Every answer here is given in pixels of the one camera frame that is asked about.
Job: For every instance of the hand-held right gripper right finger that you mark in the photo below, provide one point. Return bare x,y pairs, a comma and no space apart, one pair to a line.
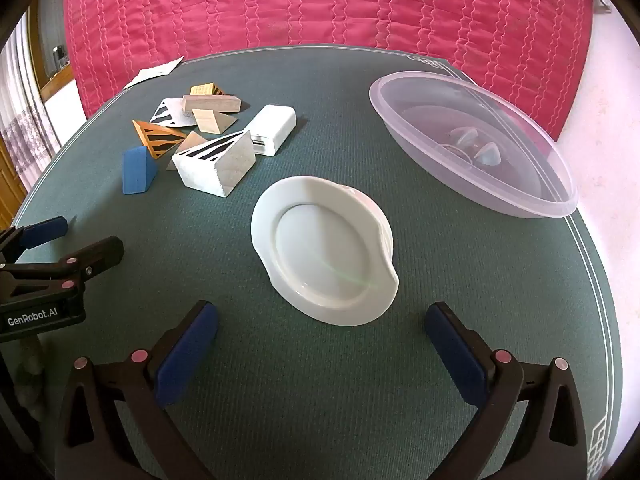
457,355

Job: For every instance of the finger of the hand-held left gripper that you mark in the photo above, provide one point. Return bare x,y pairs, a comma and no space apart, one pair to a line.
95,256
45,231

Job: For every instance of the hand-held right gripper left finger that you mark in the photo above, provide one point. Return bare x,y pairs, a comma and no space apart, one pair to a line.
187,355

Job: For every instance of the blue wedge block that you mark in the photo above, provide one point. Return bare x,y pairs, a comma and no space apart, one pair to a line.
137,170

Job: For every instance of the orange black-striped wedge block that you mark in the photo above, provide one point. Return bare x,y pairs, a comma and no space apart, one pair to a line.
155,140

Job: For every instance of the white black-striped triangle block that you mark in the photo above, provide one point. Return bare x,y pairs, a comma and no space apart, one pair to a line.
170,110

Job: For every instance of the white plate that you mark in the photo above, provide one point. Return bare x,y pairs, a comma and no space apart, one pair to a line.
325,250

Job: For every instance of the large white black-striped block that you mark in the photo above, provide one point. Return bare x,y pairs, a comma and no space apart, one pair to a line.
235,160

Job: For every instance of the long plain wooden block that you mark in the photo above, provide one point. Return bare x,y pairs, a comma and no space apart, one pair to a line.
210,103

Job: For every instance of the yellow black-striped block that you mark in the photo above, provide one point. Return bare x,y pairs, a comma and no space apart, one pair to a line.
202,89

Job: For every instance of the white charger box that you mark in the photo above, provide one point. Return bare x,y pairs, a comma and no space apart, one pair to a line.
272,125

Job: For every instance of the clear plastic bowl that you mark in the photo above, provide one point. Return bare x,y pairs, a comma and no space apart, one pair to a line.
425,125

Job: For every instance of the patterned curtain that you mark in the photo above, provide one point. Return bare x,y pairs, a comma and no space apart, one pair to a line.
25,125

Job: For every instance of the white paper sheet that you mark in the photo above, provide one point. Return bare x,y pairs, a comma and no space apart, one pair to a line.
150,74

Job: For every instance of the red quilted blanket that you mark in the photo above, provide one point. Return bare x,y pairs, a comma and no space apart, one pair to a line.
325,5

